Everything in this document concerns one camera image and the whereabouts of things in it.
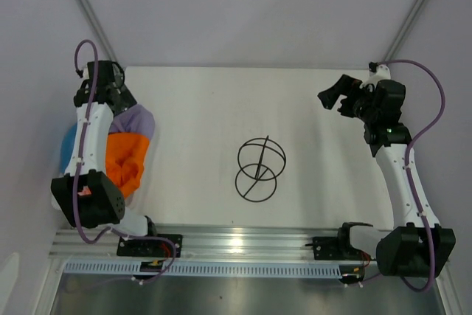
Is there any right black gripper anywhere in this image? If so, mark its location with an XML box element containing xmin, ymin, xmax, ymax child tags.
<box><xmin>317</xmin><ymin>75</ymin><xmax>378</xmax><ymax>124</ymax></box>

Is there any purple bucket hat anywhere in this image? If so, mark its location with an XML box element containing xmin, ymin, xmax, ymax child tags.
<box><xmin>108</xmin><ymin>104</ymin><xmax>156</xmax><ymax>140</ymax></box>

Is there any orange bucket hat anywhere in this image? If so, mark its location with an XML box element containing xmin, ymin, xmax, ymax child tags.
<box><xmin>105</xmin><ymin>133</ymin><xmax>150</xmax><ymax>199</ymax></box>

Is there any blue bucket hat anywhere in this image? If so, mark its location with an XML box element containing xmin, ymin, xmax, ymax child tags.
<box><xmin>60</xmin><ymin>124</ymin><xmax>77</xmax><ymax>174</ymax></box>

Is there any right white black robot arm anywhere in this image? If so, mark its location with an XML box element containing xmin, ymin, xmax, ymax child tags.
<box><xmin>318</xmin><ymin>75</ymin><xmax>456</xmax><ymax>278</ymax></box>

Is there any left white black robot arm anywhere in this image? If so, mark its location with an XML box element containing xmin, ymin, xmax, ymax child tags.
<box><xmin>51</xmin><ymin>60</ymin><xmax>159</xmax><ymax>257</ymax></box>

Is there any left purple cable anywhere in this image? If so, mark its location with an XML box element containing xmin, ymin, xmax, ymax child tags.
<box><xmin>72</xmin><ymin>39</ymin><xmax>178</xmax><ymax>286</ymax></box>

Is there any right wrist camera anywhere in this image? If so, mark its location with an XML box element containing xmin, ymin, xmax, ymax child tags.
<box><xmin>368</xmin><ymin>62</ymin><xmax>391</xmax><ymax>81</ymax></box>

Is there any black wire hat stand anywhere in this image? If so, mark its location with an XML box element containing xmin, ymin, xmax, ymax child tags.
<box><xmin>234</xmin><ymin>135</ymin><xmax>287</xmax><ymax>204</ymax></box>

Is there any right aluminium frame post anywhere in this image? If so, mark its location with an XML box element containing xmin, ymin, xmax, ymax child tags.
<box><xmin>382</xmin><ymin>0</ymin><xmax>429</xmax><ymax>61</ymax></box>

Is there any aluminium frame post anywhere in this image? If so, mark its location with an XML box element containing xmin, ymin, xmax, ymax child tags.
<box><xmin>75</xmin><ymin>0</ymin><xmax>118</xmax><ymax>61</ymax></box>
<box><xmin>382</xmin><ymin>0</ymin><xmax>429</xmax><ymax>61</ymax></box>

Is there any left aluminium frame post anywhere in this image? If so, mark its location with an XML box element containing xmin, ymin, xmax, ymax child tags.
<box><xmin>75</xmin><ymin>0</ymin><xmax>118</xmax><ymax>61</ymax></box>

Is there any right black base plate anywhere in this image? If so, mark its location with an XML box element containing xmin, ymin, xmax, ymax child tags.
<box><xmin>305</xmin><ymin>236</ymin><xmax>375</xmax><ymax>261</ymax></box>

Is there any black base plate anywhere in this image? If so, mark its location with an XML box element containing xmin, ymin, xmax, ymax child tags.
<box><xmin>305</xmin><ymin>236</ymin><xmax>375</xmax><ymax>261</ymax></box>
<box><xmin>117</xmin><ymin>234</ymin><xmax>183</xmax><ymax>258</ymax></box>

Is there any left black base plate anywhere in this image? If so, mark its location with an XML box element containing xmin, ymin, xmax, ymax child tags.
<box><xmin>117</xmin><ymin>234</ymin><xmax>183</xmax><ymax>258</ymax></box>

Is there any aluminium mounting rail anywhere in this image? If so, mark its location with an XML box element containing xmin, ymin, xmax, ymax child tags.
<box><xmin>49</xmin><ymin>223</ymin><xmax>453</xmax><ymax>263</ymax></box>

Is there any white slotted cable duct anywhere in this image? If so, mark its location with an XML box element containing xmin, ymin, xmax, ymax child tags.
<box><xmin>63</xmin><ymin>259</ymin><xmax>343</xmax><ymax>280</ymax></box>

